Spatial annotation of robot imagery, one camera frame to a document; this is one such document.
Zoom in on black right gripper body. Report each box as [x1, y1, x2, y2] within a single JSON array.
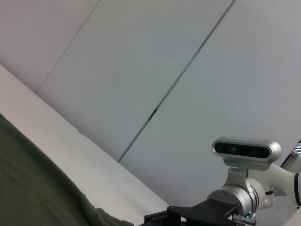
[[143, 199, 238, 226]]

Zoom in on dark green FREE! t-shirt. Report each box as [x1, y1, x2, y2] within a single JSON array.
[[0, 113, 135, 226]]

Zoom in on blue striped white background object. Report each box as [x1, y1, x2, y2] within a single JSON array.
[[279, 138, 301, 170]]

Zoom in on silver right wrist depth camera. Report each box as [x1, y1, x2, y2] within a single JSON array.
[[211, 136, 282, 171]]

